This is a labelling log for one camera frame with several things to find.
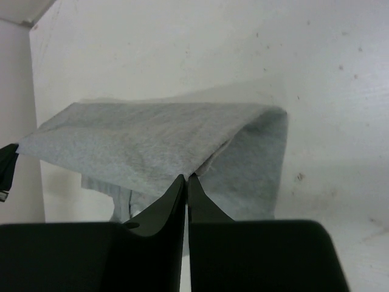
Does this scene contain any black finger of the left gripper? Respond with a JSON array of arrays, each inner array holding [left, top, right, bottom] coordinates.
[[0, 144, 19, 203]]

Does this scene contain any grey tank top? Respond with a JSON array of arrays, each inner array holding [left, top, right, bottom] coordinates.
[[17, 103, 288, 223]]

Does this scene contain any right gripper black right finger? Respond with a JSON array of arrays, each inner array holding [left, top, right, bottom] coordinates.
[[188, 175, 349, 291]]

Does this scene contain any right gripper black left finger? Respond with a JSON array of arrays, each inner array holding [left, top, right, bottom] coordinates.
[[1, 175, 185, 291]]

